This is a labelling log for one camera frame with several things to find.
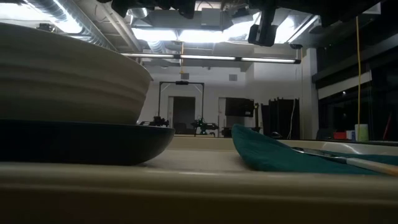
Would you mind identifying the black robot station frame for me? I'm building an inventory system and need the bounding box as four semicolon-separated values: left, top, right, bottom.
158;81;205;137

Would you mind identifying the orange-handled table knife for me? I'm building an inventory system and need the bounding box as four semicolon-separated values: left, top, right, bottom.
291;146;398;178

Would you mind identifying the light green cylindrical container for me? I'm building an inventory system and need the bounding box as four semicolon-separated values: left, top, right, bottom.
354;123;370;142

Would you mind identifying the yellow power cable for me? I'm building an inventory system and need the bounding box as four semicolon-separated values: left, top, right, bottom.
355;15;362;125

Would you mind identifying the teal cloth napkin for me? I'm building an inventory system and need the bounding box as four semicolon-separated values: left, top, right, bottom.
231;123;398;176

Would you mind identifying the ribbed silver ventilation duct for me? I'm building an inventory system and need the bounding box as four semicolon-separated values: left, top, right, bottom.
26;0;119;52

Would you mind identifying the long ceiling light bar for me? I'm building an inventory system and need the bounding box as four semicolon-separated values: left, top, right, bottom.
119;52;302;65

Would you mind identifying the black partition screen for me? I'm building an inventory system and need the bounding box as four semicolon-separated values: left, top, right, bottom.
261;98;301;140

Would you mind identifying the smooth silver ventilation duct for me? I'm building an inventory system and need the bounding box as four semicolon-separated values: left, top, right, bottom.
124;6;150;19

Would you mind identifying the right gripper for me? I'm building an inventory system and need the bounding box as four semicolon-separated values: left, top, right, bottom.
247;7;279;48

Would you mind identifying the dark teal plate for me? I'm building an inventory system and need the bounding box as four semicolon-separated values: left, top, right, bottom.
0;118;176;167

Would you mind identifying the ceiling cable reel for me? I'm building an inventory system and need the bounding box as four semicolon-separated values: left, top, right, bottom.
36;22;57;33

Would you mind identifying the cream plastic serving tray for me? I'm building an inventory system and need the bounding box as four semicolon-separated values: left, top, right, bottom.
0;136;398;224

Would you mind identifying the white ceramic bowl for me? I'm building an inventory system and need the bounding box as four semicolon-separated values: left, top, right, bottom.
0;22;154;126

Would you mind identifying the black monitor on cart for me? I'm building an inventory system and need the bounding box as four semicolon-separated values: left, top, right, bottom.
224;96;262;138

